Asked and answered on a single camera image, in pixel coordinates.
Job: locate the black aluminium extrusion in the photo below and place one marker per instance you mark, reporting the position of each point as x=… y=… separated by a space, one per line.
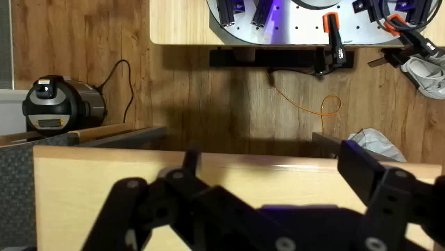
x=227 y=11
x=265 y=11
x=418 y=9
x=370 y=9

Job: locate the grey fabric panel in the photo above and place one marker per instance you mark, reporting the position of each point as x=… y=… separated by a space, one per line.
x=16 y=195

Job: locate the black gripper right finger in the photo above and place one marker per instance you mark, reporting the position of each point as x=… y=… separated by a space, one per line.
x=390 y=200

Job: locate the orange black clamp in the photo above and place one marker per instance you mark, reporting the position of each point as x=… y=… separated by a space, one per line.
x=333 y=28
x=408 y=32

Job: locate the crumpled white plastic bag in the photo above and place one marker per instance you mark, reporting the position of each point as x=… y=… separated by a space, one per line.
x=376 y=144

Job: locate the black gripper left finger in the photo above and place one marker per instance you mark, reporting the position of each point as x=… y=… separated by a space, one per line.
x=120 y=209

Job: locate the black round appliance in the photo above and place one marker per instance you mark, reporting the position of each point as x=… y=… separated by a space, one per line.
x=64 y=105

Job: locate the white sneaker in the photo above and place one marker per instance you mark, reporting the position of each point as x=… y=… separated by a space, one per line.
x=429 y=77

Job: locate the light wooden slat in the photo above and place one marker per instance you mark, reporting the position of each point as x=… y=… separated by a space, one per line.
x=98 y=131

